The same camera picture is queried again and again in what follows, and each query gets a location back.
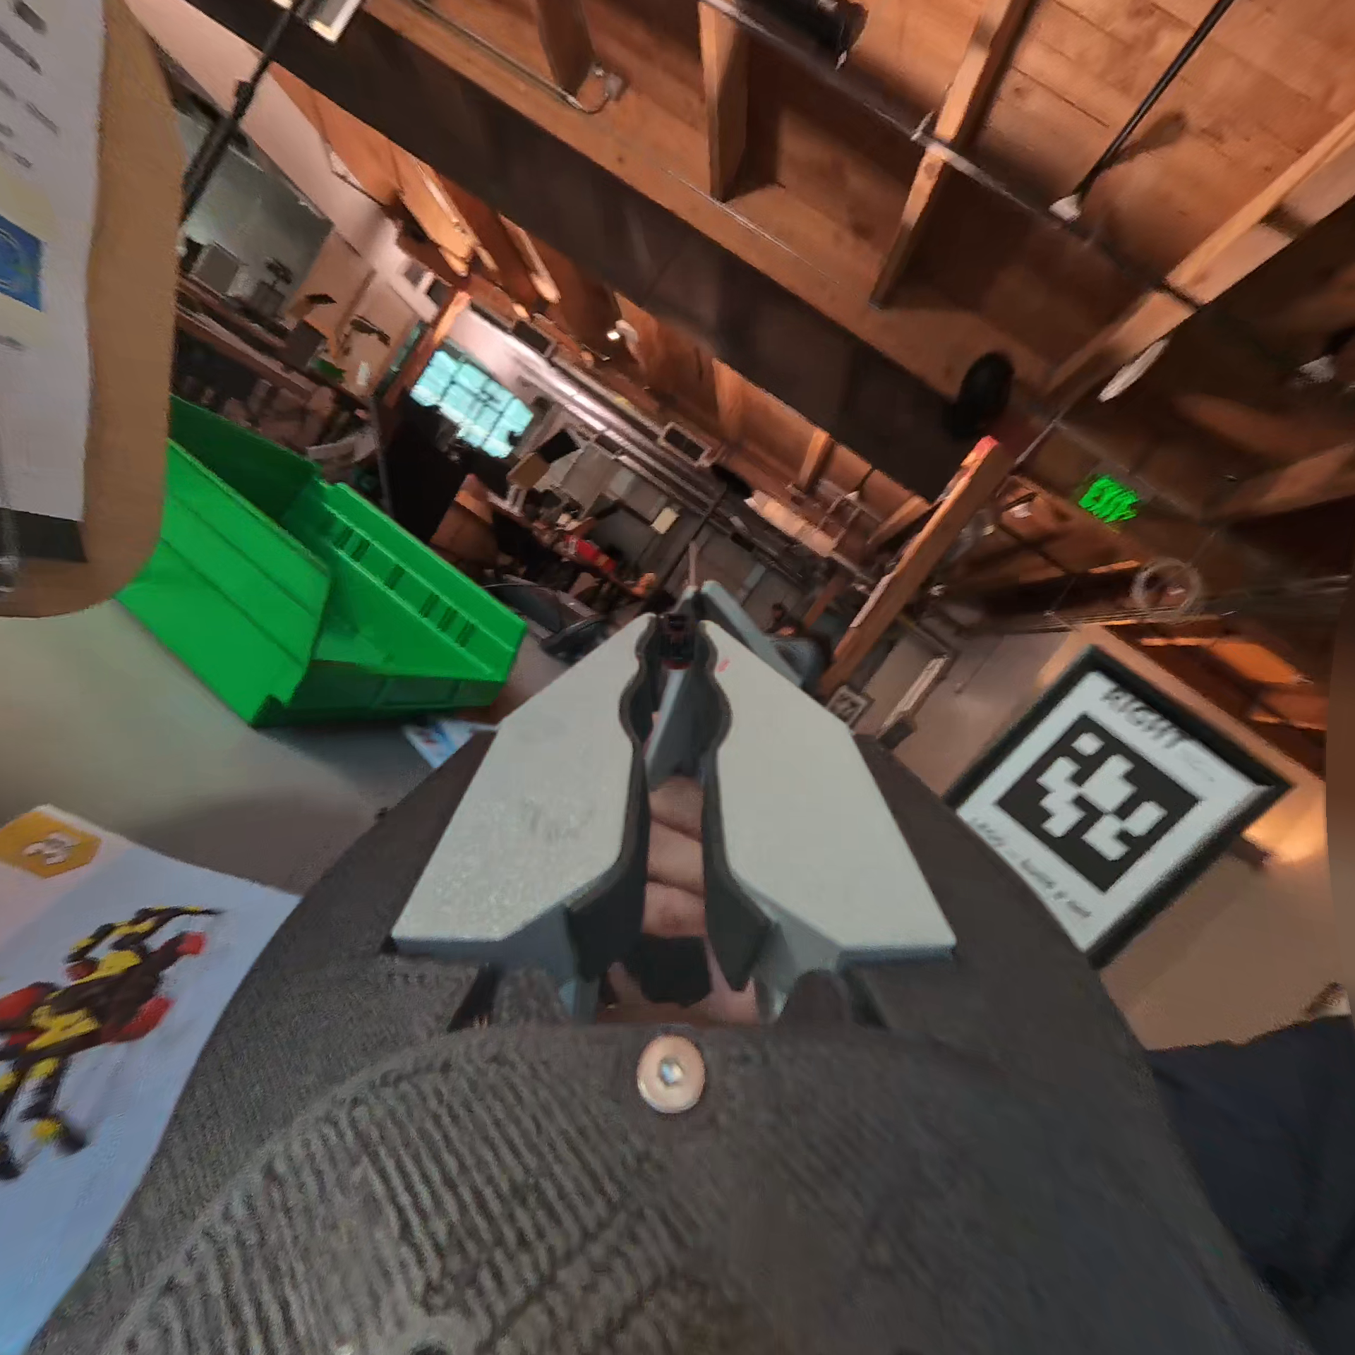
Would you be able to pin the small black red lego subassembly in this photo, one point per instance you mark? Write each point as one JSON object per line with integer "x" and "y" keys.
{"x": 675, "y": 636}

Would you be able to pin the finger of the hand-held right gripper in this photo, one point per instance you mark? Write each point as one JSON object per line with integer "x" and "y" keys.
{"x": 766, "y": 636}

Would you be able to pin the framed marker sign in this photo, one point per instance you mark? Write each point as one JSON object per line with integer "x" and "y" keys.
{"x": 1112, "y": 805}

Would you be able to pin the white pendant lamp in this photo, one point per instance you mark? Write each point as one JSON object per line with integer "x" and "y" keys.
{"x": 1137, "y": 371}

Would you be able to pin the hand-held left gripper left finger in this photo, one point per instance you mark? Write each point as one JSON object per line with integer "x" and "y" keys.
{"x": 530, "y": 849}

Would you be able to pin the person's right hand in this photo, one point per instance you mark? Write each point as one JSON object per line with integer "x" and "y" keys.
{"x": 673, "y": 870}

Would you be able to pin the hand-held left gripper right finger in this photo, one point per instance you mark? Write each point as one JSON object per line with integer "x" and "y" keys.
{"x": 817, "y": 849}

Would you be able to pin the person's right forearm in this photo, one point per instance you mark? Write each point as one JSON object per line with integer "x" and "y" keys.
{"x": 1270, "y": 1144}

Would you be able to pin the closed instruction booklet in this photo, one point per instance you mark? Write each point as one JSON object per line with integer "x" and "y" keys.
{"x": 438, "y": 743}

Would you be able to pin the green exit sign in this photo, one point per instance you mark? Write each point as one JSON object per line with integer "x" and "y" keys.
{"x": 1108, "y": 502}

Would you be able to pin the open spider instruction booklet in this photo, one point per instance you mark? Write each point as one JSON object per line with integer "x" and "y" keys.
{"x": 127, "y": 1058}

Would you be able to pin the green plastic bin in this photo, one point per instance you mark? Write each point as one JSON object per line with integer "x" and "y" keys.
{"x": 295, "y": 603}

